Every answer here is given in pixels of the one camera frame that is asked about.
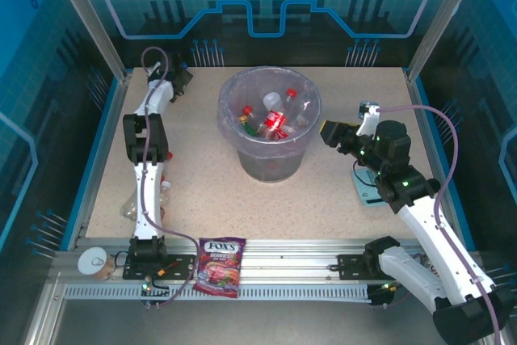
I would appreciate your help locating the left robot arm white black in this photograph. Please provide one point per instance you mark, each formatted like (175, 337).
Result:
(147, 199)

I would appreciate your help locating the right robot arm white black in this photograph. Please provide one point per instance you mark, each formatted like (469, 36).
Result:
(436, 236)

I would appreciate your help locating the mesh bin with plastic liner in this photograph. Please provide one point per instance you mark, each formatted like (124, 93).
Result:
(258, 82)

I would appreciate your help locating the grey mesh waste bin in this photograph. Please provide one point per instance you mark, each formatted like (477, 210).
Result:
(266, 169)

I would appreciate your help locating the teal calculator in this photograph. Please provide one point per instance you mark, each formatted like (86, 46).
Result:
(365, 187)

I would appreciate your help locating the clear bottle white cap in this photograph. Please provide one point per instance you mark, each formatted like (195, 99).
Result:
(166, 197)

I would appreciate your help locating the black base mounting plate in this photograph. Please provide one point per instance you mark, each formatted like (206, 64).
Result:
(183, 266)
(351, 266)

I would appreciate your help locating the white snack packet red print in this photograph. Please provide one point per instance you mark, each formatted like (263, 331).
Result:
(430, 266)

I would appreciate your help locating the blue table edge trim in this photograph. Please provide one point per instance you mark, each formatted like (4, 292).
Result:
(86, 183)

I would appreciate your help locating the purple Fox's candy bag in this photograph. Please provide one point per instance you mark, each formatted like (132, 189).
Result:
(220, 268)

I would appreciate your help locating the aluminium frame post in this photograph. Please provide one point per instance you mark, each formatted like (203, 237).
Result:
(87, 18)
(443, 18)

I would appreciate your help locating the aluminium frame rail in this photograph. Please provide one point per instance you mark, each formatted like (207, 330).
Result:
(282, 252)

